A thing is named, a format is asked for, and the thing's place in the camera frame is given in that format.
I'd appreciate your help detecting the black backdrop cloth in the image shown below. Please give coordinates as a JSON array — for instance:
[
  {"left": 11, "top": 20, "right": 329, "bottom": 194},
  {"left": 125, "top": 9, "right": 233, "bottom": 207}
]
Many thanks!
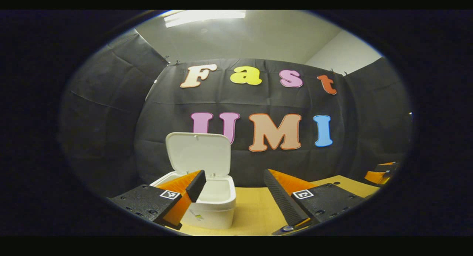
[{"left": 59, "top": 29, "right": 414, "bottom": 197}]

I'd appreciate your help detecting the wooden desktop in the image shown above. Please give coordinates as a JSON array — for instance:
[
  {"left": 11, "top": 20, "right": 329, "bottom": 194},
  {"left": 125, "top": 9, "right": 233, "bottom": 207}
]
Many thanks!
[{"left": 168, "top": 175, "right": 381, "bottom": 236}]

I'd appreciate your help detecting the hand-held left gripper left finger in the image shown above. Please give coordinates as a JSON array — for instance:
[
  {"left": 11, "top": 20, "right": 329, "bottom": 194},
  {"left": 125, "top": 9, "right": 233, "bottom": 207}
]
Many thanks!
[{"left": 108, "top": 170, "right": 207, "bottom": 231}]

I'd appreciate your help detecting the white desktop garbage bin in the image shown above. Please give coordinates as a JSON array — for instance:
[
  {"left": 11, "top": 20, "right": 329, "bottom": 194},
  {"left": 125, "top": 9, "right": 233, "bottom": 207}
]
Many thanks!
[{"left": 150, "top": 132, "right": 237, "bottom": 230}]

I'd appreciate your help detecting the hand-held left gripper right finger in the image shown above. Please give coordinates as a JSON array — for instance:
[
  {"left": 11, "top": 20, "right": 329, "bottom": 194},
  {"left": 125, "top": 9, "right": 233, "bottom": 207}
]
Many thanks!
[{"left": 263, "top": 168, "right": 365, "bottom": 236}]

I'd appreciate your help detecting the ceiling light panel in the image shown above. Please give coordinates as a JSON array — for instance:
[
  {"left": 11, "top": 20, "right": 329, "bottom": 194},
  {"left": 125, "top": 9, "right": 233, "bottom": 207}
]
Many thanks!
[{"left": 164, "top": 10, "right": 246, "bottom": 28}]

